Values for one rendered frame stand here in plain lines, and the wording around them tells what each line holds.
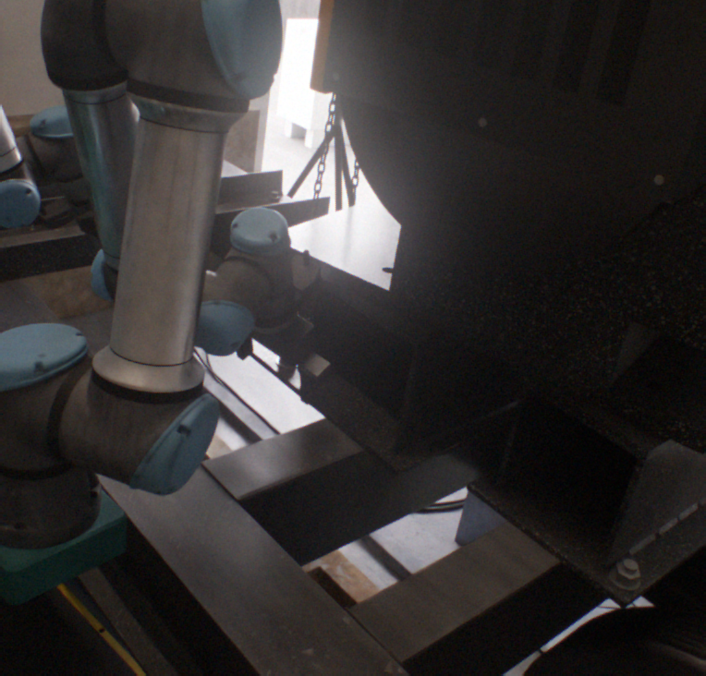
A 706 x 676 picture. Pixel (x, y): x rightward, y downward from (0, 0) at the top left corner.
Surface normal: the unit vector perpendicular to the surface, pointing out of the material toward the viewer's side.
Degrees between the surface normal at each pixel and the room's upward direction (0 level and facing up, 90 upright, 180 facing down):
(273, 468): 0
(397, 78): 90
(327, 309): 90
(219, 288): 28
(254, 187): 83
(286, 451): 0
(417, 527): 0
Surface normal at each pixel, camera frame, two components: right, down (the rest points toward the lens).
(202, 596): 0.14, -0.88
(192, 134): 0.37, 0.36
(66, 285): 0.64, 0.43
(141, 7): -0.27, 0.14
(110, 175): 0.07, 0.74
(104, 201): -0.27, 0.70
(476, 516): -0.59, 0.29
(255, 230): 0.00, -0.64
